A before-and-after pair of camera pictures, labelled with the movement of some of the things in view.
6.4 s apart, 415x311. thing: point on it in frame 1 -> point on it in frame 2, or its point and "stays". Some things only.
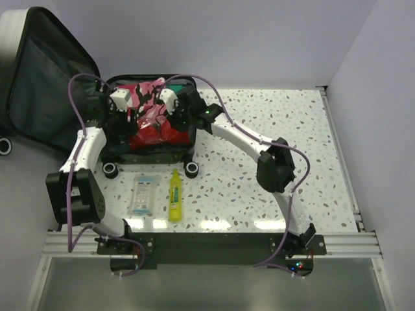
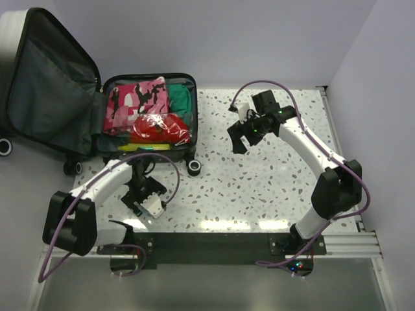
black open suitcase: [52, 95] stays
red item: [154, 131] stays
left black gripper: [128, 128] -> [130, 198]
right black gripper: [172, 120] -> [237, 131]
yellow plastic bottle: [175, 197] -> [134, 146]
